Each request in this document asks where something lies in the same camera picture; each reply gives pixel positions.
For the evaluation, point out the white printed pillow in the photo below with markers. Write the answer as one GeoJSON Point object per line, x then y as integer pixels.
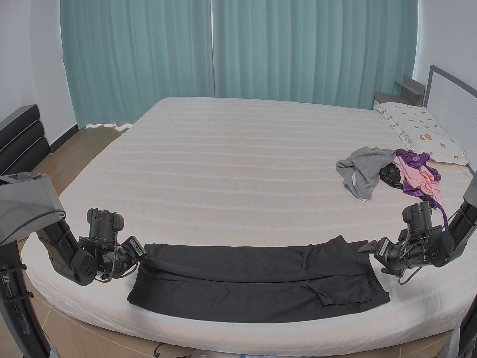
{"type": "Point", "coordinates": [417, 125]}

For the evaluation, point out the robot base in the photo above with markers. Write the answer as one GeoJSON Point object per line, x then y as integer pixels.
{"type": "Point", "coordinates": [223, 356]}

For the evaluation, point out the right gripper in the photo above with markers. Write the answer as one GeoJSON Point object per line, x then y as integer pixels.
{"type": "Point", "coordinates": [389, 255]}

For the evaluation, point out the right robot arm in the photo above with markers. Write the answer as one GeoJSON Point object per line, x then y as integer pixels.
{"type": "Point", "coordinates": [417, 216]}

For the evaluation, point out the blue-green curtain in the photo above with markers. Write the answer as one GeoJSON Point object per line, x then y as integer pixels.
{"type": "Point", "coordinates": [305, 35]}
{"type": "Point", "coordinates": [138, 50]}

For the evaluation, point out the bed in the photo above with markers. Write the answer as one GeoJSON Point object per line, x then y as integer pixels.
{"type": "Point", "coordinates": [242, 144]}

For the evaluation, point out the grey garment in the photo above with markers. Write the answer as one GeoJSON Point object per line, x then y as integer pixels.
{"type": "Point", "coordinates": [365, 162]}

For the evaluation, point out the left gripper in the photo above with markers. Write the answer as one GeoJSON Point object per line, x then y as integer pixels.
{"type": "Point", "coordinates": [128, 257]}

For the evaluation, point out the grey bedside table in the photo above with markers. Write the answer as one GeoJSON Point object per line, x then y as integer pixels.
{"type": "Point", "coordinates": [410, 88]}

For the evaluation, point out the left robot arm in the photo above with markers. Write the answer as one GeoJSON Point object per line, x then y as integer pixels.
{"type": "Point", "coordinates": [26, 200]}

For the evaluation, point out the black chest of drawers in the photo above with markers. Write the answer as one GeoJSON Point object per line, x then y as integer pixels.
{"type": "Point", "coordinates": [22, 140]}

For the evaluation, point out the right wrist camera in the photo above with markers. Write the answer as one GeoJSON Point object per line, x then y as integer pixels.
{"type": "Point", "coordinates": [392, 271]}

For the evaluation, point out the black T-shirt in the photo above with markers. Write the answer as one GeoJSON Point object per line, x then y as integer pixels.
{"type": "Point", "coordinates": [242, 274]}

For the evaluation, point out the pile of clothes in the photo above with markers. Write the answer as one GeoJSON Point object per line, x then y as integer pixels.
{"type": "Point", "coordinates": [417, 173]}

